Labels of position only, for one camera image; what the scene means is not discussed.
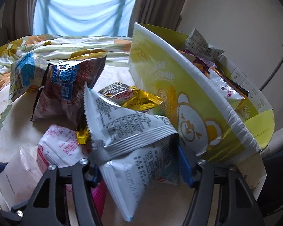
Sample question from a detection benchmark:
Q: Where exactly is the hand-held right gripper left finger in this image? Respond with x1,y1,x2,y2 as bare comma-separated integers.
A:
19,159,104,226

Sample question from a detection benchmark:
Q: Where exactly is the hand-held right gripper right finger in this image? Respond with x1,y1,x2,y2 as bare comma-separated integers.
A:
178,144,262,226

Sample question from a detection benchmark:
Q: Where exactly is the gold-edged snack packet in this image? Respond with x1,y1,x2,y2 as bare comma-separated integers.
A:
208,67,250,110

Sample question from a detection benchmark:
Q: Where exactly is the yellow-green cardboard box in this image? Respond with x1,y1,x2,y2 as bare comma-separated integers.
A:
128,22,275,200

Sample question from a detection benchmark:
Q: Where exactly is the purple snack packet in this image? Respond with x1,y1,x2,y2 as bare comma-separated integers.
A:
179,49,218,76

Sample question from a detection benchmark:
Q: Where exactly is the grey white snack packet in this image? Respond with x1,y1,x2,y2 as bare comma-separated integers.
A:
184,28,225,58

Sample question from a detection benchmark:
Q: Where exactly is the white plastic snack packet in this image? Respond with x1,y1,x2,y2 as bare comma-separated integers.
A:
0,146,53,211

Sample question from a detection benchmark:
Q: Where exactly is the pale pink snack packet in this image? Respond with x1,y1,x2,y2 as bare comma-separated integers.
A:
37,125,95,170

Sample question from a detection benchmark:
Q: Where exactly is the small gold snack packet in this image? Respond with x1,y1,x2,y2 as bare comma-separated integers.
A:
98,82,164,113

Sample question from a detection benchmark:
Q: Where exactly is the brown blue snack packet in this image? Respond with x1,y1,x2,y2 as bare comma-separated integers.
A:
31,56,107,130

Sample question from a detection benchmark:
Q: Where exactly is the blue white snack packet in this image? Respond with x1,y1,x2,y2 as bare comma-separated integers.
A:
9,53,49,102

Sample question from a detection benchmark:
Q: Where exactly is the black curved rod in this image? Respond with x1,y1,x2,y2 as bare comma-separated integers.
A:
261,43,283,91

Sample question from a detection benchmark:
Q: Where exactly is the floral green striped blanket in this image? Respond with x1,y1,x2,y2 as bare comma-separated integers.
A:
0,34,133,95

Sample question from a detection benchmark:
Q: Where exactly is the brown curtain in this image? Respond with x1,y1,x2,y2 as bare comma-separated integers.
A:
132,0,194,32
3,0,42,41

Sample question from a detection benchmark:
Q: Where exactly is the light blue cloth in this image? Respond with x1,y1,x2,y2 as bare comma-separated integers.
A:
33,0,138,38

